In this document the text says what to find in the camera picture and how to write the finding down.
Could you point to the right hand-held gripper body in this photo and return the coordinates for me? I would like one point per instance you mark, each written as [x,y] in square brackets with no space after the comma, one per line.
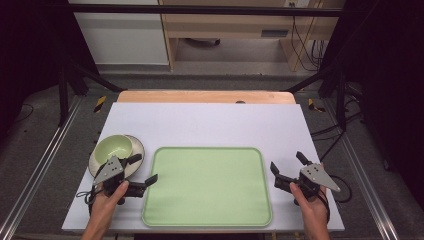
[315,176]

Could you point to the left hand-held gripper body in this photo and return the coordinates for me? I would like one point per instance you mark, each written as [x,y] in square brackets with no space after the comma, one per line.
[110,170]

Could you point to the person's right hand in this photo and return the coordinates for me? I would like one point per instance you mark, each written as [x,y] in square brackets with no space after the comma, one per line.
[310,206]

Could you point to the person's left hand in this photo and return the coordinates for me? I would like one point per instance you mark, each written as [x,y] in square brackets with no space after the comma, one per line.
[107,203]

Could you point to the cream round plate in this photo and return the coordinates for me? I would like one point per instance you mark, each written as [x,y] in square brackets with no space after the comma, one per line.
[137,150]

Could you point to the light green bowl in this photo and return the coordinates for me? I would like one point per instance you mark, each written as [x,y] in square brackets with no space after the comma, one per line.
[112,148]

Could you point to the yellow black tape strip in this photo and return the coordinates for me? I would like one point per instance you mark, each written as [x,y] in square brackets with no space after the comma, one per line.
[313,105]
[100,103]

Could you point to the light green tray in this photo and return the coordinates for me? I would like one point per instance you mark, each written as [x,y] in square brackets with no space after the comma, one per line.
[206,186]

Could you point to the white table cover sheet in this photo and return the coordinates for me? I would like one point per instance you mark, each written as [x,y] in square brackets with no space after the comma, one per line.
[206,123]

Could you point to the wooden table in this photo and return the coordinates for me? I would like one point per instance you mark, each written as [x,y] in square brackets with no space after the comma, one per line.
[200,97]

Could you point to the black curtain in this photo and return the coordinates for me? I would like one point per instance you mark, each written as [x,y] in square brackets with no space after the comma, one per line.
[390,83]
[30,56]

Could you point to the white cabinet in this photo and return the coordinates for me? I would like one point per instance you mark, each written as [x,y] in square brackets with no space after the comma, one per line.
[123,36]

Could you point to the wooden desk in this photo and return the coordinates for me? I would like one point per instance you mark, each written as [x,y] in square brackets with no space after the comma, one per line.
[233,25]

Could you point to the aluminium floor rail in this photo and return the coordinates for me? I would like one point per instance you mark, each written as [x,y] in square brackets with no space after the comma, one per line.
[363,186]
[40,163]

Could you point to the black metal frame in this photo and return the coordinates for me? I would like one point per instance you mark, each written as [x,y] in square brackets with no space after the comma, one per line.
[200,10]

